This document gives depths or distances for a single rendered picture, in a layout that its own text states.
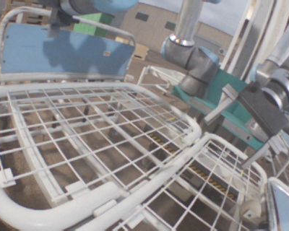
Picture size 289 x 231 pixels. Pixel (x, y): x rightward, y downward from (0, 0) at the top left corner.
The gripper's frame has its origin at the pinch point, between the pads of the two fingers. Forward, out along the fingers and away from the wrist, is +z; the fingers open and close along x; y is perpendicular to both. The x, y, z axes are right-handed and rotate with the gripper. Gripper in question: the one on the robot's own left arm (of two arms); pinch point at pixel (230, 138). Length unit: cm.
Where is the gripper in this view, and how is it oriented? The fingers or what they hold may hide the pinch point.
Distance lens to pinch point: 38.8
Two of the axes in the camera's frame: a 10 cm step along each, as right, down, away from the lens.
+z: -7.7, 6.2, 1.4
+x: 5.1, 7.4, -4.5
